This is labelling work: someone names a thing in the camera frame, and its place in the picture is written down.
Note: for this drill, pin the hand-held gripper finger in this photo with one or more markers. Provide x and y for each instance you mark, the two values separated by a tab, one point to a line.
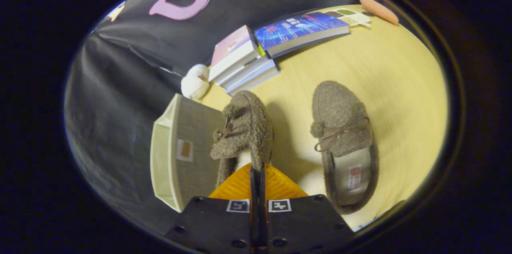
262	184
256	182

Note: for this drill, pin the fuzzy brown shoe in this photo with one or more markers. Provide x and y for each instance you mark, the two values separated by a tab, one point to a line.
248	126
344	134

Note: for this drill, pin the beige fabric storage box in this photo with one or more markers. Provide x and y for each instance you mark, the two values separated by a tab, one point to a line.
188	154

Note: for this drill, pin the grey blue book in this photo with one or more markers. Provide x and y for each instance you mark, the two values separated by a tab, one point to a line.
256	80

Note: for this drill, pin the white book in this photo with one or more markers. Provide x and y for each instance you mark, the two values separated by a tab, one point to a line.
250	70

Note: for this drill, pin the pink cover book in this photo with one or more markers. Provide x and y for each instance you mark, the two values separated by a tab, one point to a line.
232	52

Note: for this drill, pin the blue cover book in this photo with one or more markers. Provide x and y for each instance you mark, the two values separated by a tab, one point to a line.
300	32

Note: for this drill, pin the black backdrop cloth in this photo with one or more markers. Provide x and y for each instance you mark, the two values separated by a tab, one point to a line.
160	46

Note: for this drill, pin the white divided seed tray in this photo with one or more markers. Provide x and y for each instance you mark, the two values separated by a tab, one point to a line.
352	16

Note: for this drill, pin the orange oval sponge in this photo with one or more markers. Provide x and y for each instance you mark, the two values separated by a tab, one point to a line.
378	9

